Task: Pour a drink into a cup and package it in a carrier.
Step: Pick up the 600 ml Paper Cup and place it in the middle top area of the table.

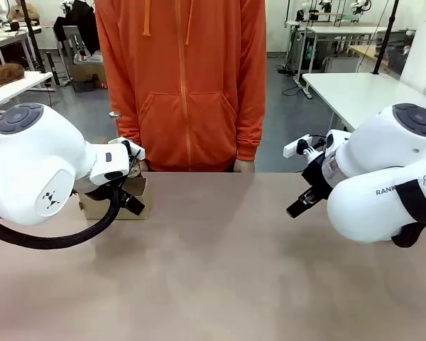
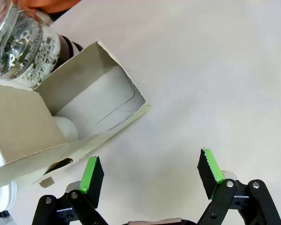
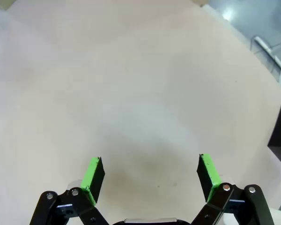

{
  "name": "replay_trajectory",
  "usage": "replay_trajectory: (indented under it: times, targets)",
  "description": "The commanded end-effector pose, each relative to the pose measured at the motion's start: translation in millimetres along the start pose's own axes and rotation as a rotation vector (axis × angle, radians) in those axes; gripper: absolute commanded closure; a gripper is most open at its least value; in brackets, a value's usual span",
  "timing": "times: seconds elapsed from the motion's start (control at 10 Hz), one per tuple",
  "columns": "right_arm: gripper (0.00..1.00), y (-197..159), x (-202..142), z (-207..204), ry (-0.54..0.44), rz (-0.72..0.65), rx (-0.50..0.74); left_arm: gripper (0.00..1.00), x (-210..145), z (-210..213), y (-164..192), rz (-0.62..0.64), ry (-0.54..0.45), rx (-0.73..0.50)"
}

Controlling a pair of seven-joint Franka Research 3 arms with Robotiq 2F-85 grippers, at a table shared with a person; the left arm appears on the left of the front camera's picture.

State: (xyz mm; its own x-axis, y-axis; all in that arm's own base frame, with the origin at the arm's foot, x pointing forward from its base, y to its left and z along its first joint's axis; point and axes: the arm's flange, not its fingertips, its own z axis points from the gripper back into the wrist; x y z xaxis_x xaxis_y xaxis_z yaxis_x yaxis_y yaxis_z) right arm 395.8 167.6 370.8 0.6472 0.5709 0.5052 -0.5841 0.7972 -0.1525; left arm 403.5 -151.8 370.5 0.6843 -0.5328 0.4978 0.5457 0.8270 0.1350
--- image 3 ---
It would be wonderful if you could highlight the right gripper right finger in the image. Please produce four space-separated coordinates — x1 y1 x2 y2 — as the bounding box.
189 153 276 225

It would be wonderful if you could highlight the metal frame rack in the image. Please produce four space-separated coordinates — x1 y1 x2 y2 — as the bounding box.
251 35 281 88

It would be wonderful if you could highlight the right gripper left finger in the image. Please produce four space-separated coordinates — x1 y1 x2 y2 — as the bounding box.
29 156 111 225

